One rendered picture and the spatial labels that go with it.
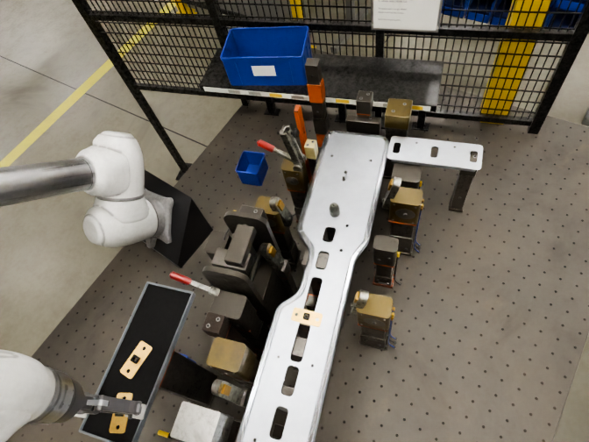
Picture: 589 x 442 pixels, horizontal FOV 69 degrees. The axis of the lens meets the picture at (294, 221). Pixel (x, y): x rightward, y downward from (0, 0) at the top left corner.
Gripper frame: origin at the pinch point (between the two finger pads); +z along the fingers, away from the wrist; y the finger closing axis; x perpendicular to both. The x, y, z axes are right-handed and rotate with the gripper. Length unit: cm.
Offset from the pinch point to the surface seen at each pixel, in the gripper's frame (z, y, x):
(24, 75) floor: 120, -221, 268
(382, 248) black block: 21, 62, 47
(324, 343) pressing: 20, 45, 20
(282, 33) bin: 7, 30, 130
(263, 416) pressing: 20.0, 29.4, 1.5
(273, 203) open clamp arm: 10, 31, 57
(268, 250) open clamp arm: 11, 30, 43
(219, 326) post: 10.1, 18.6, 21.3
